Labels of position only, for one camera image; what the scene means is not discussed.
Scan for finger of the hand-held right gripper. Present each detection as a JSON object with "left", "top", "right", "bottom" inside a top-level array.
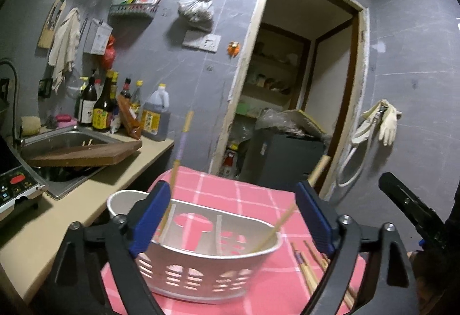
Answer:
[{"left": 378, "top": 172, "right": 448, "bottom": 249}]

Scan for pink soap dish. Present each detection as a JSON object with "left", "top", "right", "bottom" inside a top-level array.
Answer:
[{"left": 57, "top": 114, "right": 78, "bottom": 128}]

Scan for white wall socket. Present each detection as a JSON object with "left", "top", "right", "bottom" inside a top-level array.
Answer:
[{"left": 182, "top": 31, "right": 221, "bottom": 53}]

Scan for pink checkered tablecloth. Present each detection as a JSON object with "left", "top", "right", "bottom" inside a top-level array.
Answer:
[{"left": 101, "top": 166, "right": 367, "bottom": 315}]

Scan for white perforated utensil holder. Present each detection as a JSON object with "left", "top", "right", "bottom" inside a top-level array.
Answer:
[{"left": 107, "top": 189, "right": 284, "bottom": 304}]

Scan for wooden stick handle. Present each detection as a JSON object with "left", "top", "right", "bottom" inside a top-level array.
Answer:
[{"left": 308, "top": 155, "right": 330, "bottom": 187}]

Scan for brown seasoning packet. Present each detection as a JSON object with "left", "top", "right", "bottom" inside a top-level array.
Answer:
[{"left": 117, "top": 96, "right": 143, "bottom": 140}]

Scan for grey metal wall box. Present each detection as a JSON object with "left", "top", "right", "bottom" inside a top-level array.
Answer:
[{"left": 83, "top": 18, "right": 113, "bottom": 56}]

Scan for black faucet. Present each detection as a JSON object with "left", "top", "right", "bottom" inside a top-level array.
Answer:
[{"left": 0, "top": 59, "right": 24, "bottom": 148}]

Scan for wire wall rack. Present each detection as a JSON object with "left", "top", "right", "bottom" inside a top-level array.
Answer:
[{"left": 109, "top": 2, "right": 161, "bottom": 20}]

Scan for induction cooker panel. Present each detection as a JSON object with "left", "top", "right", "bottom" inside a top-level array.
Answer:
[{"left": 0, "top": 166, "right": 49, "bottom": 226}]

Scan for flat cardboard board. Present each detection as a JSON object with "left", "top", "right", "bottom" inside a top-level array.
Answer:
[{"left": 283, "top": 109, "right": 328, "bottom": 137}]

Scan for red plastic bag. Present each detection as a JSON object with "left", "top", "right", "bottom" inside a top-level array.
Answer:
[{"left": 101, "top": 35, "right": 118, "bottom": 70}]

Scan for purple banded wooden chopstick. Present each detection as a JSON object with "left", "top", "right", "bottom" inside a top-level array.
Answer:
[
  {"left": 291, "top": 242, "right": 319, "bottom": 296},
  {"left": 157, "top": 110, "right": 195, "bottom": 242}
]

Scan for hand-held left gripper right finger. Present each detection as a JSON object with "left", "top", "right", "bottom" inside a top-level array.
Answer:
[{"left": 295, "top": 180, "right": 419, "bottom": 315}]

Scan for hanging wooden board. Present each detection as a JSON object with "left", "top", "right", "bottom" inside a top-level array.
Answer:
[{"left": 37, "top": 0, "right": 74, "bottom": 50}]

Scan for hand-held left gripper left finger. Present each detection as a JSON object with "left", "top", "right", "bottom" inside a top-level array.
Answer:
[{"left": 32, "top": 180, "right": 172, "bottom": 315}]

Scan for hanging grey plastic bag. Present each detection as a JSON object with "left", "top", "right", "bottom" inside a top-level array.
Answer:
[{"left": 177, "top": 0, "right": 221, "bottom": 32}]

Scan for white hanging towel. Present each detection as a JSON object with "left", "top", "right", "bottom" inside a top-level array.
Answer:
[{"left": 47, "top": 7, "right": 82, "bottom": 93}]

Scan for white hose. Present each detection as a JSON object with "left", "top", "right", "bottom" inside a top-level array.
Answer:
[{"left": 337, "top": 102, "right": 391, "bottom": 188}]

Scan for stainless steel sink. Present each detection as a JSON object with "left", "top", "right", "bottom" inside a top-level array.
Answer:
[{"left": 20, "top": 126, "right": 121, "bottom": 199}]

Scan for yellow sponge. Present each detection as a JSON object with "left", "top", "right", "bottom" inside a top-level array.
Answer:
[{"left": 21, "top": 116, "right": 41, "bottom": 136}]

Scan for storage room shelf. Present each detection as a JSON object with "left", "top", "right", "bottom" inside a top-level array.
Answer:
[{"left": 240, "top": 23, "right": 312, "bottom": 108}]

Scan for plain wooden chopstick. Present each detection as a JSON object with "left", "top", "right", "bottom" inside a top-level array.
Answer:
[
  {"left": 304, "top": 239, "right": 330, "bottom": 270},
  {"left": 252, "top": 203, "right": 299, "bottom": 255},
  {"left": 300, "top": 251, "right": 357, "bottom": 311}
]

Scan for wooden door frame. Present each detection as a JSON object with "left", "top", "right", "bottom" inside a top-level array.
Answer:
[{"left": 209, "top": 0, "right": 371, "bottom": 201}]

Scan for black wall outlet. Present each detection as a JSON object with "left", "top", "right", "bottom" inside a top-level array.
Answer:
[{"left": 37, "top": 78, "right": 53, "bottom": 99}]

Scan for wooden cutting board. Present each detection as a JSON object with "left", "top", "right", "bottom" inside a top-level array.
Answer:
[{"left": 27, "top": 140, "right": 143, "bottom": 169}]

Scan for clear bottle yellow cap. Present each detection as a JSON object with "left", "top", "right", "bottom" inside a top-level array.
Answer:
[{"left": 130, "top": 81, "right": 143, "bottom": 115}]

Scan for large oil jug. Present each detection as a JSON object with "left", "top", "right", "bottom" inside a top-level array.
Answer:
[{"left": 141, "top": 83, "right": 172, "bottom": 142}]

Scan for white rubber gloves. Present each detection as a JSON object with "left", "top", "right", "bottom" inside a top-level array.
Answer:
[{"left": 361, "top": 98, "right": 403, "bottom": 147}]

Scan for dark grey cabinet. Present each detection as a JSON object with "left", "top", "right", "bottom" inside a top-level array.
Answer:
[{"left": 247, "top": 127, "right": 326, "bottom": 191}]

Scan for dark bottle white label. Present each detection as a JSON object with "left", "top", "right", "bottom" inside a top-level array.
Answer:
[{"left": 77, "top": 76, "right": 98, "bottom": 127}]

